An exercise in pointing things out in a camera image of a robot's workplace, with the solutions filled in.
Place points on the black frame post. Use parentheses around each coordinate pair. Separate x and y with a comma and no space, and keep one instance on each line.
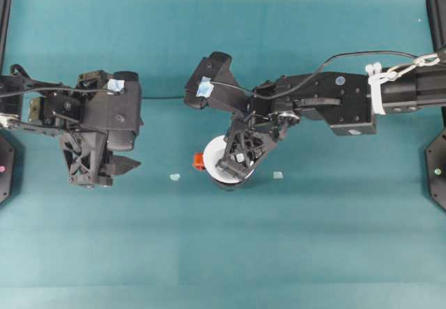
(437,19)
(4,16)

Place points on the small white scrap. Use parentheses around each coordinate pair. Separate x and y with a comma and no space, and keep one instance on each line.
(277,175)
(174,176)

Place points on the blue-green table cloth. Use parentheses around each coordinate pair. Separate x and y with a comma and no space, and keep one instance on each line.
(223,235)

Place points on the white paper cup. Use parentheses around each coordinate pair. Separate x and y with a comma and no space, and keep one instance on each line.
(212,155)

